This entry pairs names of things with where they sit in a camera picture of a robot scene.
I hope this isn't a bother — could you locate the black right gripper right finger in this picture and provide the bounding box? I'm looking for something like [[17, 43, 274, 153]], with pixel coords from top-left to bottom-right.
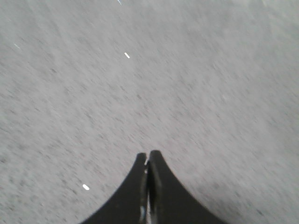
[[148, 150, 225, 224]]

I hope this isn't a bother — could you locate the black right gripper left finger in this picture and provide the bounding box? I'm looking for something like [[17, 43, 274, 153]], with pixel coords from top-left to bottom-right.
[[82, 153, 148, 224]]

